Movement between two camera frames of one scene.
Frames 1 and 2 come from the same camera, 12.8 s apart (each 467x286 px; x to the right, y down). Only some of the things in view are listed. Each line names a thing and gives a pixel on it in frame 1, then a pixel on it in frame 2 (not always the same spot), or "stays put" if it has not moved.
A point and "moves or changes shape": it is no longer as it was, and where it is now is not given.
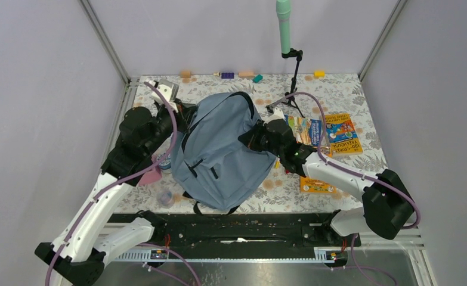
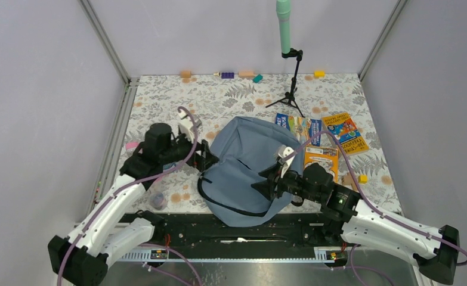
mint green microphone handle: x=283 y=11 stays put
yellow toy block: x=319 y=74 stays put
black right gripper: x=250 y=138 to x=266 y=187
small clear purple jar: x=165 y=198 to x=156 y=200
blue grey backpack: x=210 y=162 moves or changes shape
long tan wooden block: x=246 y=74 stays put
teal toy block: x=257 y=78 stays put
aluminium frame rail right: x=399 y=6 stays put
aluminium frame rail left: x=131 y=82 stays put
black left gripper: x=185 y=114 to x=210 y=159
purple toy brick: x=228 y=75 stays put
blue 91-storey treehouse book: x=306 y=131 stays put
